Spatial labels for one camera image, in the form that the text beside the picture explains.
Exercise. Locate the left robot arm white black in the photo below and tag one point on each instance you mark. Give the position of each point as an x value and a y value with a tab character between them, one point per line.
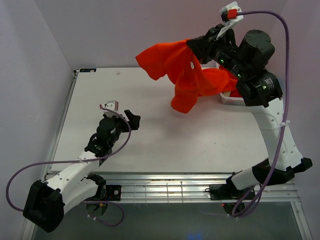
48	201

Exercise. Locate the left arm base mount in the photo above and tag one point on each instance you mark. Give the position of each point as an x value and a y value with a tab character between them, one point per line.
107	193

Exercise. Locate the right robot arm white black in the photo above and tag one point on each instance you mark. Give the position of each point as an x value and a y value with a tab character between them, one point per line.
262	94

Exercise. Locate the orange t-shirt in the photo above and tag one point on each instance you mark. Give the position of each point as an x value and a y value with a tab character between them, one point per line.
177	61

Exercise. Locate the white plastic laundry basket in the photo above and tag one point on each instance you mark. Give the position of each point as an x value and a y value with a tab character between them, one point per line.
231	100

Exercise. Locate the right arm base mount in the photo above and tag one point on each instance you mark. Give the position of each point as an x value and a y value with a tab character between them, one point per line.
223	192

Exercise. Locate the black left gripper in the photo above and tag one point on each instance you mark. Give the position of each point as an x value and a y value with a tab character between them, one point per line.
133	120

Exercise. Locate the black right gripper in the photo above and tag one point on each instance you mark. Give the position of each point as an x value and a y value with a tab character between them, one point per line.
204	45

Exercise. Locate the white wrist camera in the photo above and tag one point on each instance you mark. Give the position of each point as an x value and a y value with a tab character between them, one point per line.
110	108
230	18

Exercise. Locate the aluminium frame rail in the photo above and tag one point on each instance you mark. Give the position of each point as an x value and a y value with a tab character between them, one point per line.
169	188

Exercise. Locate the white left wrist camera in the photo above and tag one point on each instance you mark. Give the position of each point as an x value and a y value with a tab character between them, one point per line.
110	108

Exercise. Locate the blue label sticker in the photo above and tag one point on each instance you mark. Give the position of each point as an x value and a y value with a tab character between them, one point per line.
87	70

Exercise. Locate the red t-shirt in basket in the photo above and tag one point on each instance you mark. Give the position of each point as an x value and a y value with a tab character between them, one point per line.
233	93

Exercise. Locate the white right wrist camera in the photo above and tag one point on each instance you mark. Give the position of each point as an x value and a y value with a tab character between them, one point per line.
230	18

